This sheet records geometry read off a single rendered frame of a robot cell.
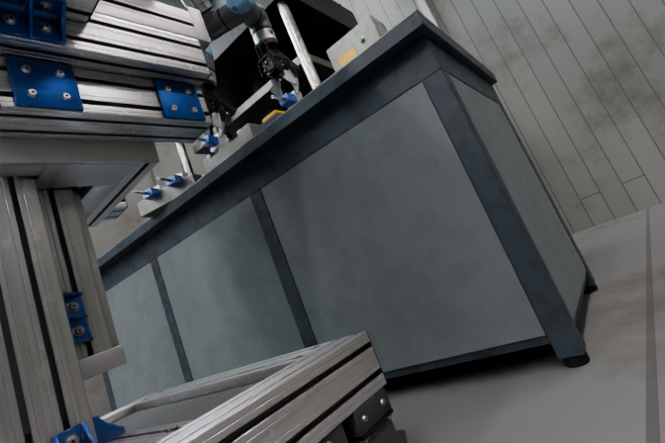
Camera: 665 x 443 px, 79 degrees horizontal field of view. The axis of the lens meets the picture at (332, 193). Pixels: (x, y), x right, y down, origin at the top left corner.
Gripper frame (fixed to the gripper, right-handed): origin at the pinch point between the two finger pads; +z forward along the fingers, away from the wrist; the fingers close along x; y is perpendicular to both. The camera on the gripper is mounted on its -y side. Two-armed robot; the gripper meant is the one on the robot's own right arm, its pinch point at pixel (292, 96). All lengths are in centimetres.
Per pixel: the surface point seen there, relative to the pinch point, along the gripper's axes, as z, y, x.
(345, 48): -45, -73, -5
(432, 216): 57, 16, 34
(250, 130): 8.7, 14.2, -10.1
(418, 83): 28, 16, 44
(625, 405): 95, 34, 56
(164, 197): 13, 22, -52
